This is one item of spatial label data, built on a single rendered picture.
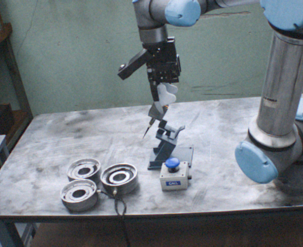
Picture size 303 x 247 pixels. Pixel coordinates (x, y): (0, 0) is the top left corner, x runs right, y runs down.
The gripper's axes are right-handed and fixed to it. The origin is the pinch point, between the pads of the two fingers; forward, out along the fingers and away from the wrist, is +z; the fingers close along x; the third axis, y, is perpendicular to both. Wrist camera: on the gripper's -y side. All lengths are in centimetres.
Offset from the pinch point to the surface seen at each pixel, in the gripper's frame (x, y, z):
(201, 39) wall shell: 149, -1, 38
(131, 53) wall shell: 149, -43, 43
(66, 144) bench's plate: 12.0, -36.6, 17.6
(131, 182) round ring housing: -15.2, -8.4, 14.5
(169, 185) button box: -15.3, 1.9, 16.0
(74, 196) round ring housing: -18.0, -24.8, 16.5
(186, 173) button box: -13.0, 6.6, 14.1
